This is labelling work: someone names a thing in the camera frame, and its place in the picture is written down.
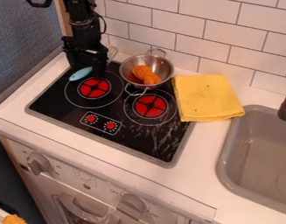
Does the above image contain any toy stove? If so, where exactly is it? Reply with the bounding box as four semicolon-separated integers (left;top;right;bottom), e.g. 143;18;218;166
24;59;198;170

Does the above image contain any yellow toy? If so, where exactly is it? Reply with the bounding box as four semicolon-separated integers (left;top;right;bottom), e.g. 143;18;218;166
1;213;29;224

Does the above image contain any orange toy food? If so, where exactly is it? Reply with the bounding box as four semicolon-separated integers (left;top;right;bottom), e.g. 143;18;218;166
130;64;163;86

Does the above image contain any blue spatula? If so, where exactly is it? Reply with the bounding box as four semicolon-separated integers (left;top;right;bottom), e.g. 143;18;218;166
67;45;120;82

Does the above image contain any yellow cloth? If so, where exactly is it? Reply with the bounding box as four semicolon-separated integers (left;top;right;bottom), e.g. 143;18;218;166
171;73;247;123

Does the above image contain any toy sink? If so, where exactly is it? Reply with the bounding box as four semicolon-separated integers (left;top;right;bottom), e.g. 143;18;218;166
214;104;286;217

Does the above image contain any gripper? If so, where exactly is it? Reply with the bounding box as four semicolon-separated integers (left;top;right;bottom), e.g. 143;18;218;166
60;35;110;81

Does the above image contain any silver pot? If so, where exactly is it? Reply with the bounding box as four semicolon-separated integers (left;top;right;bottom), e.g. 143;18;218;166
117;47;176;97

